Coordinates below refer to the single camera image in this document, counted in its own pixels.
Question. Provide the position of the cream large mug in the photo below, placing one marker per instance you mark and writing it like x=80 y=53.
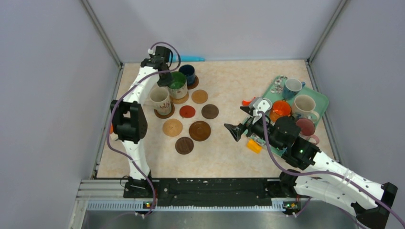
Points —
x=304 y=107

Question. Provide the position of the green patterned tray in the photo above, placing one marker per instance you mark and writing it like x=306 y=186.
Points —
x=273 y=93

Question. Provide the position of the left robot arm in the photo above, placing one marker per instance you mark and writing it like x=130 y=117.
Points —
x=128 y=119

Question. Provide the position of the large brown wooden saucer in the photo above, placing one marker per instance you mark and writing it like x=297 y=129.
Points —
x=200 y=131

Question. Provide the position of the woven rattan coaster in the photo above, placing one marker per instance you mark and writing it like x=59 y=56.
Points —
x=179 y=101

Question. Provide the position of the light wood coaster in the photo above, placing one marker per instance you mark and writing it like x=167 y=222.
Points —
x=200 y=96

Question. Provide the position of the dark blue mug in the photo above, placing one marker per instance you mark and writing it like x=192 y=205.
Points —
x=189 y=71

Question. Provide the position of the small grey cup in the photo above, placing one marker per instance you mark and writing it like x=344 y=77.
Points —
x=267 y=103

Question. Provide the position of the maroon pink mug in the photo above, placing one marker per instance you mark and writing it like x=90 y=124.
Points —
x=307 y=130

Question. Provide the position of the yellow toy block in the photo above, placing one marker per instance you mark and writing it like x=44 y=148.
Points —
x=254 y=146

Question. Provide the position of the orange plastic cup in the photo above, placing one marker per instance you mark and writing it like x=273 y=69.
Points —
x=279 y=109

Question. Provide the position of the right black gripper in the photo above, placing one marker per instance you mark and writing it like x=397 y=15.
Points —
x=237 y=130

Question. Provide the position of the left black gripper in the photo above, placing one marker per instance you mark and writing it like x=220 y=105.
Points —
x=163 y=82

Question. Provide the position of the cork coaster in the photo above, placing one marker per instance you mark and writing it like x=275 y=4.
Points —
x=172 y=127

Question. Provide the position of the medium brown round coaster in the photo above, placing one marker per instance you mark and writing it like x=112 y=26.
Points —
x=165 y=116

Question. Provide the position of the blue marker pen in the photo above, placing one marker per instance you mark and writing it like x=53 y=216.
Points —
x=188 y=59

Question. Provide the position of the red round coaster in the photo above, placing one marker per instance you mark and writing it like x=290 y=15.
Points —
x=187 y=111

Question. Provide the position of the orange toy handle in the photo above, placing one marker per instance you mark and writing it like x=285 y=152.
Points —
x=247 y=102

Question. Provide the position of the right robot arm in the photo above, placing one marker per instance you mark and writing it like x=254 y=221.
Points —
x=314 y=174

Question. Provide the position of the dark walnut coaster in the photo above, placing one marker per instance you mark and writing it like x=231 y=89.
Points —
x=210 y=111

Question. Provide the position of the dark woven coaster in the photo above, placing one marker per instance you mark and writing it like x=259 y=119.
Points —
x=184 y=145

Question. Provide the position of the green mug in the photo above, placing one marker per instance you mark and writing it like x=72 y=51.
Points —
x=178 y=87

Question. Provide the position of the cream seashell mug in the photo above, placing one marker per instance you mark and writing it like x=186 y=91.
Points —
x=161 y=100

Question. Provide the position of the white blue mug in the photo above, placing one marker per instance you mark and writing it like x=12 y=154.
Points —
x=291 y=88

